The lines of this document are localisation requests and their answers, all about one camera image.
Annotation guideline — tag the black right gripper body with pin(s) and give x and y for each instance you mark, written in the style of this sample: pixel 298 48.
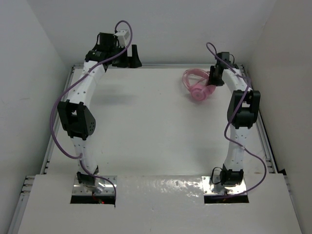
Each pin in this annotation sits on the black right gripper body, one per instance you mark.
pixel 215 79

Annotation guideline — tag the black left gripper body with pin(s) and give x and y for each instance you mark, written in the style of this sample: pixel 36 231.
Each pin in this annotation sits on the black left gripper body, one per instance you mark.
pixel 118 61

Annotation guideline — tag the pink headphones with cable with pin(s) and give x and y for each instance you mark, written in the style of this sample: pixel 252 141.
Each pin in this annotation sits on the pink headphones with cable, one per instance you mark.
pixel 199 91

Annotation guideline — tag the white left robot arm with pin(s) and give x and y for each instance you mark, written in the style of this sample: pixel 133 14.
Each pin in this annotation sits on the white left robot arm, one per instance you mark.
pixel 74 113

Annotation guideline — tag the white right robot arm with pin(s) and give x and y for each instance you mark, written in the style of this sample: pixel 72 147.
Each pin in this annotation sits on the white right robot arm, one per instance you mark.
pixel 242 113

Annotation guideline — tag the white front cover board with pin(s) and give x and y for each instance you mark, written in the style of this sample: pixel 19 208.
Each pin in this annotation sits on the white front cover board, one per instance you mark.
pixel 158 205

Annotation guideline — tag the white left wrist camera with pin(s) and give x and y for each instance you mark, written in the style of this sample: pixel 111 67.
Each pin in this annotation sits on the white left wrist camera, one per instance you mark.
pixel 123 37

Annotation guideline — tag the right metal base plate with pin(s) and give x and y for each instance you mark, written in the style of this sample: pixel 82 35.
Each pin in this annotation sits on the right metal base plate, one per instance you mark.
pixel 217 189

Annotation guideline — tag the metal base plate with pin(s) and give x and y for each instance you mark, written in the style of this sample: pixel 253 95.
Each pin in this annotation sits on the metal base plate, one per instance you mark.
pixel 217 189
pixel 101 187

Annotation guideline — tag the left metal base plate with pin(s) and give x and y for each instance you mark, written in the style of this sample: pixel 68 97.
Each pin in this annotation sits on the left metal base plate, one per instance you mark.
pixel 101 187

